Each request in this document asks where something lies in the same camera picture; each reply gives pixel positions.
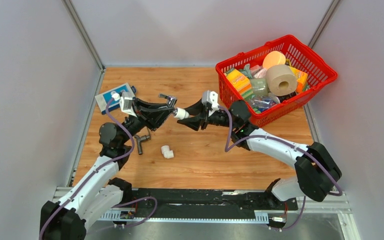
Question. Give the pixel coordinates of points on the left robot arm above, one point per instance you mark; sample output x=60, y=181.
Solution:
x=96, y=179

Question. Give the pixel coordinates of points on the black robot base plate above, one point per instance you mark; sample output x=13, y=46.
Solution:
x=171, y=203

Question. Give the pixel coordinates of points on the white PVC elbow on table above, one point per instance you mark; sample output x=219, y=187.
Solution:
x=167, y=152

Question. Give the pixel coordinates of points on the aluminium frame rail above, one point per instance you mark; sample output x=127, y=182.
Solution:
x=336, y=207

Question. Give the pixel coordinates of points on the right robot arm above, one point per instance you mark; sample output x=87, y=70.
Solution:
x=316, y=173

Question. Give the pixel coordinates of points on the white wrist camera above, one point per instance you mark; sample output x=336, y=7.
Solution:
x=125, y=100
x=211, y=98

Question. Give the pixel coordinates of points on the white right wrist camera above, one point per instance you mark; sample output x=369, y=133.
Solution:
x=211, y=98

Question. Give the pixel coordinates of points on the blue Harry's razor box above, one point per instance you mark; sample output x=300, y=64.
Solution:
x=102, y=99

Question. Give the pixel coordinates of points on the white PVC elbow fitting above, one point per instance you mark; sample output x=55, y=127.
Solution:
x=180, y=113

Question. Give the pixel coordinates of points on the red plastic basket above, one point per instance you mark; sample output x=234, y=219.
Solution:
x=301, y=57

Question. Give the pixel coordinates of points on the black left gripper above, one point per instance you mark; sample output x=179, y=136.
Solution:
x=145, y=114

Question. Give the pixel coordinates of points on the orange yellow box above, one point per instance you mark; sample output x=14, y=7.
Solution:
x=301, y=78

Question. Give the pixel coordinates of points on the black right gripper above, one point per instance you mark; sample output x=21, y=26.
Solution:
x=201, y=119

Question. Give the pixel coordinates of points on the yellow green sponge pack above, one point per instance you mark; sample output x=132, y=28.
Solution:
x=240, y=82

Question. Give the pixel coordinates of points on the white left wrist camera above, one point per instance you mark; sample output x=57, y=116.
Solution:
x=125, y=100

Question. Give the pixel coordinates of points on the brown toilet paper roll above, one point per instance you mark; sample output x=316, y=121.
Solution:
x=280, y=80

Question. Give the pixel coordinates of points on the orange round sponge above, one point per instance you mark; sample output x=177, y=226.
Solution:
x=273, y=58

